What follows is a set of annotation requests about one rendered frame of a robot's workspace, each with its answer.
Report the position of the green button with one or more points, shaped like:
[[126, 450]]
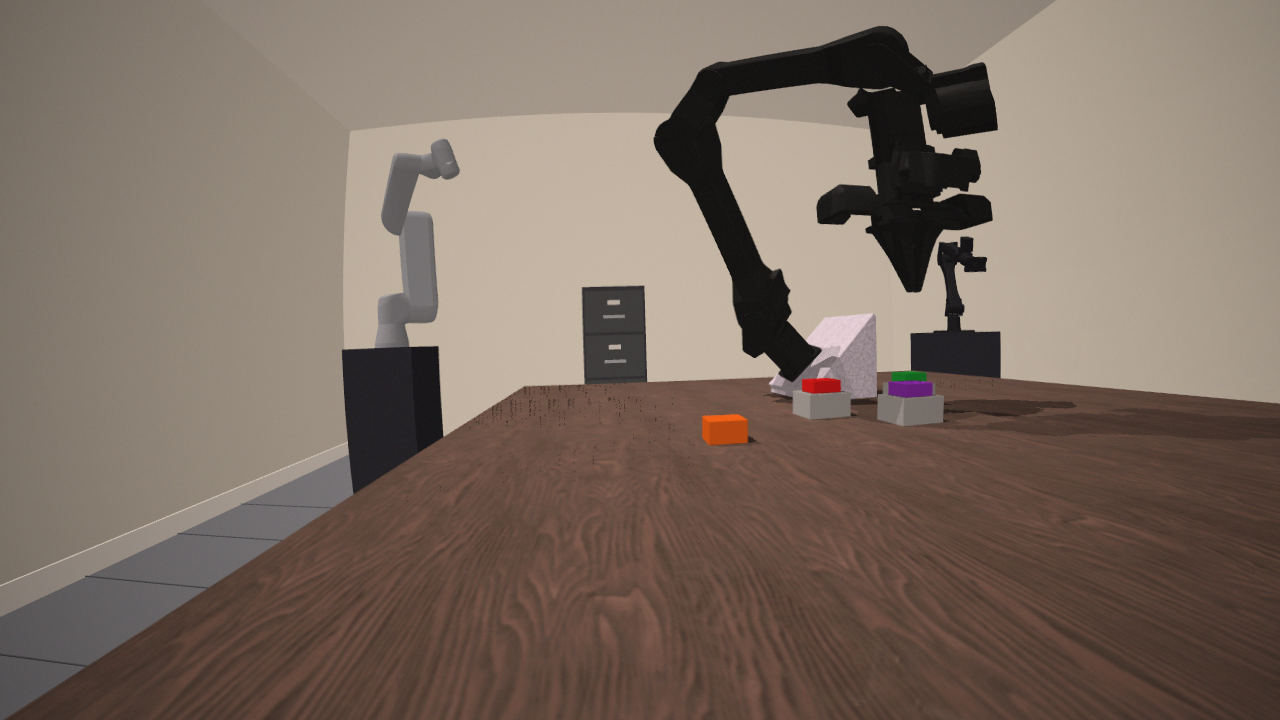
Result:
[[907, 376]]

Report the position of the red button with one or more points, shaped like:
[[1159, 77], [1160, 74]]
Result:
[[821, 398]]

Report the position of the orange block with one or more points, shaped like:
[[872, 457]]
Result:
[[724, 429]]

